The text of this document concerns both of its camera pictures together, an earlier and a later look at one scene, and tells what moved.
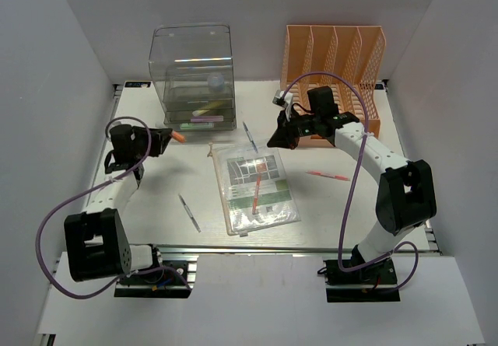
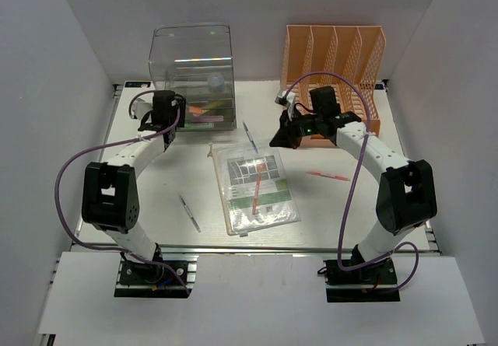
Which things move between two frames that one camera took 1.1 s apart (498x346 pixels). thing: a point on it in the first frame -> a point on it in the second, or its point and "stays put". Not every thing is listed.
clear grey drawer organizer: x=191 y=68 stays put
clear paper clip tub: x=215 y=82 stays put
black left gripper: x=159 y=139 -> x=180 y=120
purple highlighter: x=202 y=119 stays put
